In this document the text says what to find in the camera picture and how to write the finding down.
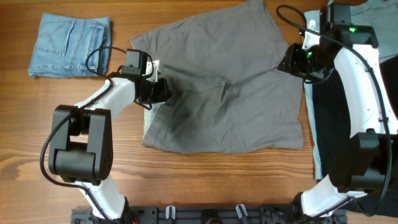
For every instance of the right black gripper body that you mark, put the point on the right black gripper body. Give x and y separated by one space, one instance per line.
309 63

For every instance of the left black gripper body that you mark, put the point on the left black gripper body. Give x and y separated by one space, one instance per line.
155 91

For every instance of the grey shorts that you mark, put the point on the grey shorts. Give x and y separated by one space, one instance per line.
227 92

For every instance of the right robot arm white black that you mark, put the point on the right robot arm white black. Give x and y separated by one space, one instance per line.
366 164

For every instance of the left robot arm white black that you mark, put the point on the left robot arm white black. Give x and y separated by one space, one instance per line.
78 153

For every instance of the dark navy garment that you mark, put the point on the dark navy garment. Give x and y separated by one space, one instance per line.
332 125

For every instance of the folded blue denim jeans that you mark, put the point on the folded blue denim jeans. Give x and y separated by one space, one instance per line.
65 47

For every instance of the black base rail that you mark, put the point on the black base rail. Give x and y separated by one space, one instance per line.
276 213

